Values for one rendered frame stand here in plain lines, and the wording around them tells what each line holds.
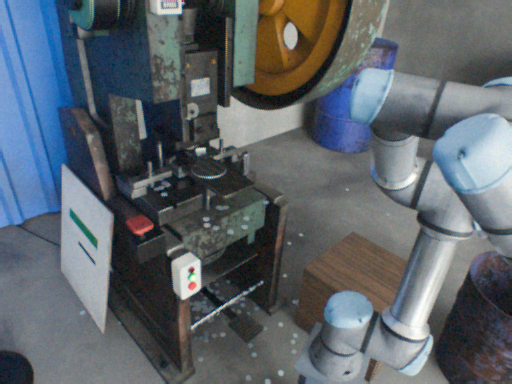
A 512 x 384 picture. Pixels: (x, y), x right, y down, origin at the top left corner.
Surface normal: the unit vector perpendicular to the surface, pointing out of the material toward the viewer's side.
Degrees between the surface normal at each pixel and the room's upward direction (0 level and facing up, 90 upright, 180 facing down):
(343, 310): 8
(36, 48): 90
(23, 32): 90
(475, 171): 97
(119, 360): 0
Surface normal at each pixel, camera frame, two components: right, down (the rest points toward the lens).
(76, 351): 0.07, -0.84
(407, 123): -0.48, 0.66
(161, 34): 0.69, 0.43
